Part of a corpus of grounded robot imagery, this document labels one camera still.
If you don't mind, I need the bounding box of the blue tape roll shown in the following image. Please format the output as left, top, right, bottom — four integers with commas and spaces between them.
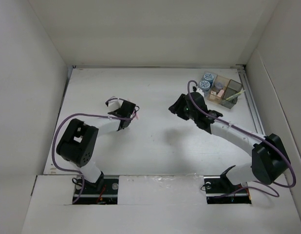
199, 80, 211, 92
203, 72, 216, 83

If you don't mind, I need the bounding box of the green pen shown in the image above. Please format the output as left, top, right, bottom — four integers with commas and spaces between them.
225, 92, 242, 101

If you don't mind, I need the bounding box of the yellow highlighter pen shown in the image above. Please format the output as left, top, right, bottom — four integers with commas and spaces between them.
226, 90, 246, 101

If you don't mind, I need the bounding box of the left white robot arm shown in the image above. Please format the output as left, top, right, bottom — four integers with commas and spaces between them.
53, 97, 139, 194

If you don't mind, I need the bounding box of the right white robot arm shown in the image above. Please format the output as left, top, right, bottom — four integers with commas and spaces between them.
169, 92, 293, 192

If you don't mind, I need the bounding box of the clear plastic container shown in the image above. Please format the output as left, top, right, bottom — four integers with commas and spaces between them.
198, 72, 218, 97

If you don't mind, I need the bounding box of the grey plastic container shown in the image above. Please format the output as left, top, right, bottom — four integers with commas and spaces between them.
220, 79, 243, 109

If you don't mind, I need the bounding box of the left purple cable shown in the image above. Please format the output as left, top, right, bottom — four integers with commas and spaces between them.
53, 96, 140, 205

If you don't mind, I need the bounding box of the purple cable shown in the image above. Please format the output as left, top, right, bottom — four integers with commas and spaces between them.
187, 79, 297, 198
53, 96, 140, 205

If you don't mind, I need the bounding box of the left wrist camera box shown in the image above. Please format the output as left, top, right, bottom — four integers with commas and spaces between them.
105, 96, 121, 108

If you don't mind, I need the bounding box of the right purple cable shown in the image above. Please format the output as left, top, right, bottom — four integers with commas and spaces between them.
187, 79, 297, 198

